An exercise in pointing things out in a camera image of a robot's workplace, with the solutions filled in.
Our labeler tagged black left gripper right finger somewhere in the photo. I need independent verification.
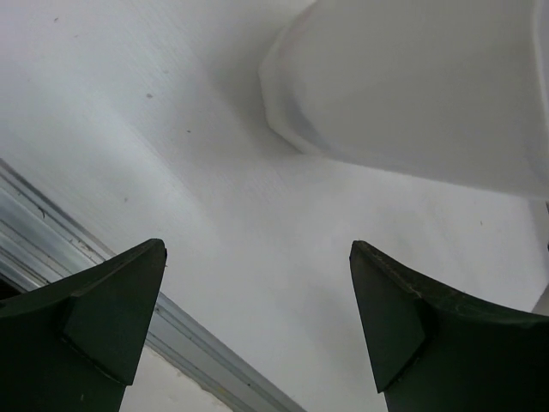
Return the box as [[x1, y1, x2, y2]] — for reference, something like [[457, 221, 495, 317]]
[[349, 241, 548, 411]]

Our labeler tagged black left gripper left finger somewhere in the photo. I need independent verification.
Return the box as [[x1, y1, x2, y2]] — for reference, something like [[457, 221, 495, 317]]
[[1, 239, 166, 411]]

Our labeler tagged white octagonal plastic bin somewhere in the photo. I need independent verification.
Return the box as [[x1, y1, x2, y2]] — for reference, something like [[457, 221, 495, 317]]
[[259, 1, 548, 199]]

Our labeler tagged aluminium front frame rail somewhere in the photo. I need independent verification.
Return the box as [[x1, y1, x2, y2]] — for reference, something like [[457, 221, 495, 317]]
[[1, 162, 302, 411]]

